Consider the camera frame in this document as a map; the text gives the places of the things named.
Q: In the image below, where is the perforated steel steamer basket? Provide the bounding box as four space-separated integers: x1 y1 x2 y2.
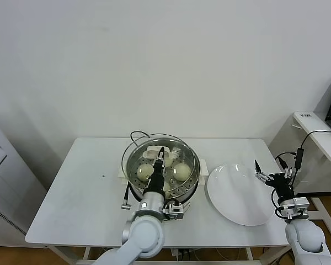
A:
118 137 210 204

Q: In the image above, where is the black laptop power adapter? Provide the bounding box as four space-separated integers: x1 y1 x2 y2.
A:
274 130 331 190

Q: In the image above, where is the white side desk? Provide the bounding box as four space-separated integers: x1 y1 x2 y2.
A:
269 112 331 237

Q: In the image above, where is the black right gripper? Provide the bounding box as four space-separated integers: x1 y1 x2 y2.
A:
254 156 296 200

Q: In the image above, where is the black left wrist camera cable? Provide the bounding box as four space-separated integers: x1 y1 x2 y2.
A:
120 183 133 210

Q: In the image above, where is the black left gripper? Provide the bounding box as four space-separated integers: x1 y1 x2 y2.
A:
146 147 167 197

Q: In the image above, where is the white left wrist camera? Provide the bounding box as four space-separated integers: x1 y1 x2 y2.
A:
164 200 189 221

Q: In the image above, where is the thin white cable bundle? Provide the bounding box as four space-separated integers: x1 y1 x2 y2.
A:
215 247 250 260

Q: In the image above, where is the black cooker power cable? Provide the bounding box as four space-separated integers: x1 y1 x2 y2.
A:
130 131 152 149

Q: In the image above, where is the large white plate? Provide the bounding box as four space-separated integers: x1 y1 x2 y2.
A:
206 163 276 227

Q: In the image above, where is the white table frame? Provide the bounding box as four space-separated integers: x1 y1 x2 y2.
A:
48 244 293 265

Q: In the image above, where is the glass lid with cream handle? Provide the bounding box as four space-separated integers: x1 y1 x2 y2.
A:
121 133 200 194

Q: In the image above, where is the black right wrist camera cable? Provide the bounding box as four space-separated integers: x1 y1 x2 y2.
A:
270 190 286 219

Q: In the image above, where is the white metal cabinet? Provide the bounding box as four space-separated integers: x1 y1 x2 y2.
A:
0 118 48 241

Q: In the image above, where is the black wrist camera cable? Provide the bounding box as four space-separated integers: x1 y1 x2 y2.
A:
120 183 133 210
270 190 286 219

